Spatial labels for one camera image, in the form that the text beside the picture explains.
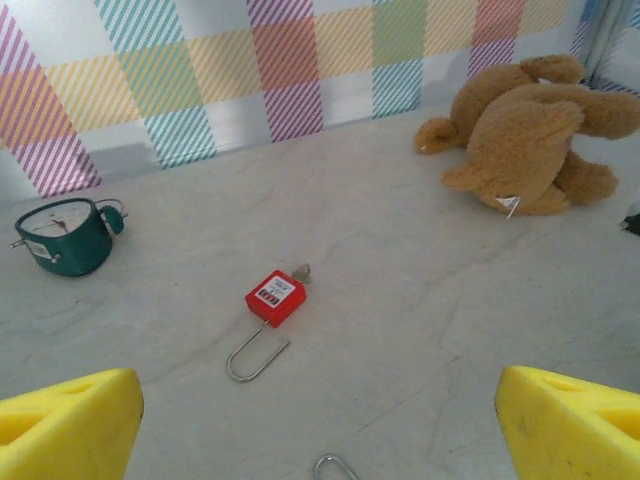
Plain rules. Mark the teal alarm clock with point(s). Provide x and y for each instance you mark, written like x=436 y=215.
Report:
x=70 y=245

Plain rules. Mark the small brass padlock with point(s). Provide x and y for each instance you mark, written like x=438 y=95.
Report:
x=330 y=456

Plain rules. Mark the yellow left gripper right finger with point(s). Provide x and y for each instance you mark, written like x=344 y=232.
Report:
x=565 y=435

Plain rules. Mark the brown plush teddy bear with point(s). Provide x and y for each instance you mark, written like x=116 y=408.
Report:
x=520 y=140

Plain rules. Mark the aluminium frame post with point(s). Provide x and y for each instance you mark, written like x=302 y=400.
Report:
x=602 y=40

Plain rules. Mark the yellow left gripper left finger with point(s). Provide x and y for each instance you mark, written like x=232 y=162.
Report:
x=65 y=430

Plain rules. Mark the red safety padlock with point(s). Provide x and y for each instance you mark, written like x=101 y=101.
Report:
x=277 y=300

